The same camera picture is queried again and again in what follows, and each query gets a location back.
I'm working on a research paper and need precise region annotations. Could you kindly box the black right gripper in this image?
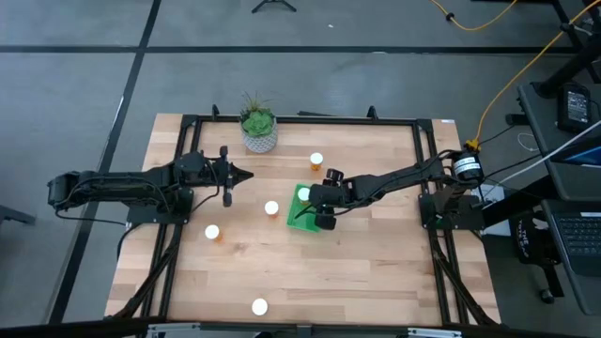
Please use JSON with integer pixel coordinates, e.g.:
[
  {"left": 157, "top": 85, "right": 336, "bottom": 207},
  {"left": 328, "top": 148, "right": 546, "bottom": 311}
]
[{"left": 308, "top": 167, "right": 352, "bottom": 231}]

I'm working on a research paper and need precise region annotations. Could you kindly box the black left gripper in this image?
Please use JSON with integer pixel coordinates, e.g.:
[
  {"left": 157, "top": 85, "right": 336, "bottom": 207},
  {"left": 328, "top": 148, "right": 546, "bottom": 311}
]
[{"left": 206, "top": 145, "right": 255, "bottom": 208}]

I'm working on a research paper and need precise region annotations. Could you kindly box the green plastic basket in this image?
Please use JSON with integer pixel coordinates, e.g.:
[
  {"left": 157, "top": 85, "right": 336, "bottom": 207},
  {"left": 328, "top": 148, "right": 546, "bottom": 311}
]
[{"left": 286, "top": 182, "right": 325, "bottom": 234}]

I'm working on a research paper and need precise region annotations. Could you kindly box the succulent in white patterned pot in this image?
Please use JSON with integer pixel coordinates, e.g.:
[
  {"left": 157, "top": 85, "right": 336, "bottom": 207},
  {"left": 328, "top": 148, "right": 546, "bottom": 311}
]
[{"left": 239, "top": 91, "right": 279, "bottom": 155}]

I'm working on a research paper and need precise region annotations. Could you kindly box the black tripod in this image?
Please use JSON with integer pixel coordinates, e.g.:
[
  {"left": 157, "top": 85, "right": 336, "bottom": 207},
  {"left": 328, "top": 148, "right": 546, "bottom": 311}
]
[{"left": 251, "top": 0, "right": 298, "bottom": 14}]

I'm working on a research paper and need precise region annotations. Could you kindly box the dark grey desk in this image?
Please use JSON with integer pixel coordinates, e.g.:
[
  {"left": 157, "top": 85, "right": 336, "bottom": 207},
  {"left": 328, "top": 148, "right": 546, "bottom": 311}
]
[{"left": 517, "top": 82, "right": 601, "bottom": 316}]

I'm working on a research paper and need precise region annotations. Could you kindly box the black rig beam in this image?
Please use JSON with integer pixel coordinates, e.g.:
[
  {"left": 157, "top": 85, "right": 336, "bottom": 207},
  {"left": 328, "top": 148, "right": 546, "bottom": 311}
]
[{"left": 0, "top": 316, "right": 601, "bottom": 338}]

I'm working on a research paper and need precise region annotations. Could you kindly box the dark grey furniture leg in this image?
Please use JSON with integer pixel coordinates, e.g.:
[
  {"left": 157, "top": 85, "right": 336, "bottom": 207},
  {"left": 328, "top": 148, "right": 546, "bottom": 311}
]
[{"left": 0, "top": 204, "right": 38, "bottom": 227}]

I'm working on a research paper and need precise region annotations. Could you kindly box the black laptop keyboard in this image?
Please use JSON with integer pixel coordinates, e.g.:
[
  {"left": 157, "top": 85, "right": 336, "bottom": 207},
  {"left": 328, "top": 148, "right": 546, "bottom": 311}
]
[{"left": 553, "top": 209, "right": 601, "bottom": 279}]

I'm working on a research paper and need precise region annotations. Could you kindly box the dark laptop blue screen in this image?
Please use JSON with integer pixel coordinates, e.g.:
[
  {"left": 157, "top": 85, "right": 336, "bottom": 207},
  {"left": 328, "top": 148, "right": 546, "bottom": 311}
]
[{"left": 549, "top": 133, "right": 601, "bottom": 169}]

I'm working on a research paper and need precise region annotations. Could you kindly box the black power adapter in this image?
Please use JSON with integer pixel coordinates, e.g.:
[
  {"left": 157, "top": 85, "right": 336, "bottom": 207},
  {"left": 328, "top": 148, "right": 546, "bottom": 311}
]
[{"left": 557, "top": 83, "right": 593, "bottom": 133}]

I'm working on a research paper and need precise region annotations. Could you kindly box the black stand leg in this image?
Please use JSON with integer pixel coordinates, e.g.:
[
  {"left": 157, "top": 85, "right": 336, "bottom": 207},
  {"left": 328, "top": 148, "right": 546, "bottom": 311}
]
[{"left": 534, "top": 0, "right": 601, "bottom": 100}]

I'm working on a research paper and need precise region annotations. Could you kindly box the black aluminium table frame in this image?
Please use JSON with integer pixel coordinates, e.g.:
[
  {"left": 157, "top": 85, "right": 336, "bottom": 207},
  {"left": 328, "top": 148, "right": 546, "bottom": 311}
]
[{"left": 105, "top": 103, "right": 501, "bottom": 330}]

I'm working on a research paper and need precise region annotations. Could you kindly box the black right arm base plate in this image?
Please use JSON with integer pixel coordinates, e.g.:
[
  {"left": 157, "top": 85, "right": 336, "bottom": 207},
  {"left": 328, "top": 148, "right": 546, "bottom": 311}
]
[{"left": 418, "top": 191, "right": 485, "bottom": 231}]

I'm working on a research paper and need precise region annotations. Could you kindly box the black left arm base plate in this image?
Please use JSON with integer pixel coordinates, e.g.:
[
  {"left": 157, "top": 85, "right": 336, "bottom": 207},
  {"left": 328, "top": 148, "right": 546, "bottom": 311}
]
[{"left": 125, "top": 187, "right": 194, "bottom": 225}]

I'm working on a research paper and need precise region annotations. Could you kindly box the yellow hanging power cord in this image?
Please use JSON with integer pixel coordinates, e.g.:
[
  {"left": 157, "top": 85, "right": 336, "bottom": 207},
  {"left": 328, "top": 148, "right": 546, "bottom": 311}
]
[{"left": 463, "top": 0, "right": 601, "bottom": 152}]

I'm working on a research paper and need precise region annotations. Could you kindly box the yellow cable black connector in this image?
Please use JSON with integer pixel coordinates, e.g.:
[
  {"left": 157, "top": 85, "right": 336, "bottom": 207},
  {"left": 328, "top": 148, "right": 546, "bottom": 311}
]
[{"left": 429, "top": 0, "right": 518, "bottom": 32}]

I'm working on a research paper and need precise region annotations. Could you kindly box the white cable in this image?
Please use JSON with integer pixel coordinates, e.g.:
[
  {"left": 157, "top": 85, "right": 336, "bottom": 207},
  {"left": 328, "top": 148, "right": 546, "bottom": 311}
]
[{"left": 485, "top": 119, "right": 601, "bottom": 188}]

